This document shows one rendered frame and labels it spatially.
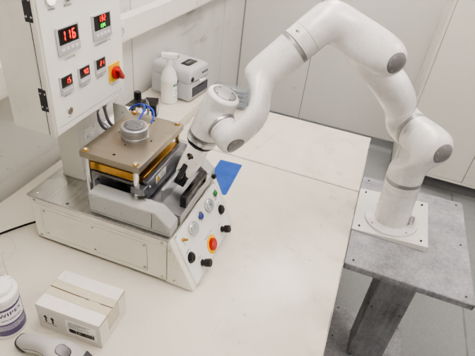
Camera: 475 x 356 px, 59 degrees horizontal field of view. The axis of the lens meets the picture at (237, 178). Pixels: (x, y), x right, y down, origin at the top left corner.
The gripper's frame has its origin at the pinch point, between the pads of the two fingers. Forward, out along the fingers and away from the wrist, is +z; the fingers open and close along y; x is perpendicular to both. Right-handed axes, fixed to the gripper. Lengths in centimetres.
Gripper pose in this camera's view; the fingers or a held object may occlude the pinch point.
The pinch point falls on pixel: (182, 179)
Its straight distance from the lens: 123.7
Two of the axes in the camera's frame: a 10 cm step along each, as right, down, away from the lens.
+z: -4.2, 6.7, 6.1
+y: 3.3, -5.2, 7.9
